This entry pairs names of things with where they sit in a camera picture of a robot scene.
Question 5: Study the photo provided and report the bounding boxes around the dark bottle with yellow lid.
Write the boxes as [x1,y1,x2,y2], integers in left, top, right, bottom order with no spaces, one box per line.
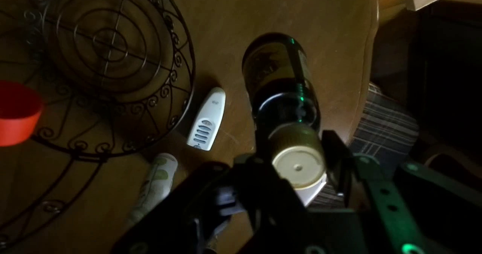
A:
[241,32,328,190]

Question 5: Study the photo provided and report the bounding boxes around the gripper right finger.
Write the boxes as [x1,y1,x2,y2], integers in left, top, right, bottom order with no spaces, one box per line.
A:
[321,129,482,254]

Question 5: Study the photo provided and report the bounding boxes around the black wire basket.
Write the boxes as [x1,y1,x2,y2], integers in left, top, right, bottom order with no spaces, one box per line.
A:
[0,0,196,249]

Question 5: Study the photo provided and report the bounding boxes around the white paper piece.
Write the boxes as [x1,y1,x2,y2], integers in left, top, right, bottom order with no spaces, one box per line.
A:
[296,173,328,207]

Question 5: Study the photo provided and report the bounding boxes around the red cup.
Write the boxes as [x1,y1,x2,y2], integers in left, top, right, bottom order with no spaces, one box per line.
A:
[0,80,45,147]

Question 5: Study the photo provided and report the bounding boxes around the white remote control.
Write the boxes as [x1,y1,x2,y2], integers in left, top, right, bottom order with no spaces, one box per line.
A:
[186,87,226,152]

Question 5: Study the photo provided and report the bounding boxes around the white tube with green print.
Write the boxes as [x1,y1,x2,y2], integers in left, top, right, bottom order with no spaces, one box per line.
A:
[126,153,178,228]

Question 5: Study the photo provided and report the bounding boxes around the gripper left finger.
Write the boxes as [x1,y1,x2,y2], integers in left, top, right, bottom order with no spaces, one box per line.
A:
[111,131,306,254]

